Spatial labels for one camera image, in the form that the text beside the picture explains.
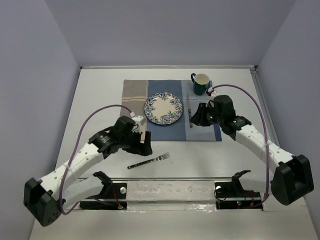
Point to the silver knife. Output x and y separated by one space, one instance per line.
189 109

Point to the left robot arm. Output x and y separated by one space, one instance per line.
48 197

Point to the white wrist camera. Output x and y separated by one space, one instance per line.
138 119
212 94

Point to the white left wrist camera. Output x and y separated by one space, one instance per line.
138 119

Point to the white taped front board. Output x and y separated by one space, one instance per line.
170 191

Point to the silver fork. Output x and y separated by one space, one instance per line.
158 158

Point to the blue beige checked cloth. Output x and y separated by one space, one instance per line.
136 92

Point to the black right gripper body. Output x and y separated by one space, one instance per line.
214 117

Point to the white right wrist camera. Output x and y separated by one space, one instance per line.
212 94

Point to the blue white patterned plate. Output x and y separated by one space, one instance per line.
163 108

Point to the dark green mug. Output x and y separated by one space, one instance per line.
200 83

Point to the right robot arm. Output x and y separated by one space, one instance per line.
292 175

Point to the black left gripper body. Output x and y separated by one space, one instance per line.
131 143

